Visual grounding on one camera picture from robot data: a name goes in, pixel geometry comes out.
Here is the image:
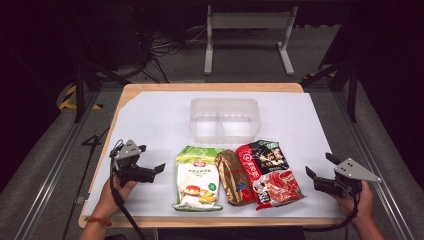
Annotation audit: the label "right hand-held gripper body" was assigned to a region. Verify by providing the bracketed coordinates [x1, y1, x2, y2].
[313, 157, 383, 199]

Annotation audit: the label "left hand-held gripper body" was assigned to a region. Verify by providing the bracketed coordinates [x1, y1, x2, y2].
[110, 139, 156, 188]

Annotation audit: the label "red and black food packet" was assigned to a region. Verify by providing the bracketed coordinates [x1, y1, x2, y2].
[235, 139, 306, 211]

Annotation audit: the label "green and white food packet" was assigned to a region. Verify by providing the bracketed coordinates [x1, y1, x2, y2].
[172, 145, 225, 213]

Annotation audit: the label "brown and gold food packet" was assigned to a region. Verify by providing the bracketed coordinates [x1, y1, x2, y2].
[214, 149, 257, 207]

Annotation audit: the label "clear plastic container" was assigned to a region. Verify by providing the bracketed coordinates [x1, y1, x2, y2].
[189, 97, 261, 145]

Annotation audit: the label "person's right hand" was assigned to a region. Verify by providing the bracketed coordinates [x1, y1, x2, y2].
[334, 181, 375, 225]

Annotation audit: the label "person's left hand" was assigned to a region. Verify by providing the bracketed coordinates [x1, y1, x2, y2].
[92, 175, 138, 220]

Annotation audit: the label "black metal stand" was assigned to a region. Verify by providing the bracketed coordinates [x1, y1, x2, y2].
[68, 8, 133, 124]
[299, 9, 363, 123]

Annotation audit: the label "yellow and black hazard tape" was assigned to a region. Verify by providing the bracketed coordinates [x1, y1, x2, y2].
[58, 84, 103, 111]

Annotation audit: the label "aluminium floor rail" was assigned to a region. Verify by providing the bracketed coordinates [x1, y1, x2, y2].
[12, 89, 103, 240]
[333, 89, 416, 240]

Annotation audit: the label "left hand-held gripper black cable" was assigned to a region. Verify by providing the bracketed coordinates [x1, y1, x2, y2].
[108, 139, 147, 240]

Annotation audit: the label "hand-held gripper black cable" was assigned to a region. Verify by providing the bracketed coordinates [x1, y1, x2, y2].
[302, 191, 362, 233]
[108, 139, 147, 240]

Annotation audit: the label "right hand-held gripper black cable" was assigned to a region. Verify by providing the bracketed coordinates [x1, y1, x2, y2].
[302, 191, 362, 233]

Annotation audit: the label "red string bracelet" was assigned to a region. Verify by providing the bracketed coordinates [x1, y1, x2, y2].
[84, 215, 113, 228]

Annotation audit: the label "bundle of black floor cables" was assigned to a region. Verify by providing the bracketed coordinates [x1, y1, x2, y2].
[131, 24, 209, 84]

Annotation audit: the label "white metal desk frame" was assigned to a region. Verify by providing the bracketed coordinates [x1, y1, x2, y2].
[203, 4, 299, 76]

